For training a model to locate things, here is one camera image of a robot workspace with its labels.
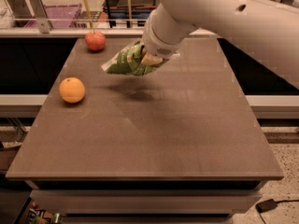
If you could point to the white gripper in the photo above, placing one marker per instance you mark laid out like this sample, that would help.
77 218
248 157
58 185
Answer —
154 44

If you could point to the green jalapeno chip bag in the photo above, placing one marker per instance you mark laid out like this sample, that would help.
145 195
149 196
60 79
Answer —
128 61

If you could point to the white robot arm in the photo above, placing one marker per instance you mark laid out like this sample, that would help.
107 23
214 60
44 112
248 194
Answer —
267 31

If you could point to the red apple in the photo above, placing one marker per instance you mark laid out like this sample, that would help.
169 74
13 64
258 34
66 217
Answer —
95 41

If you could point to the orange fruit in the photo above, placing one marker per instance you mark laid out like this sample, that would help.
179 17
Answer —
72 90

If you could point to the purple plastic crate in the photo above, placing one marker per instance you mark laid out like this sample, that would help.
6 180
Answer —
62 16

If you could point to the black power adapter on floor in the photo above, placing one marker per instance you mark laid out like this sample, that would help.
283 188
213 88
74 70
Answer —
266 205

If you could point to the grey metal rail post left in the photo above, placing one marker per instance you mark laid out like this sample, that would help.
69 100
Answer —
39 11

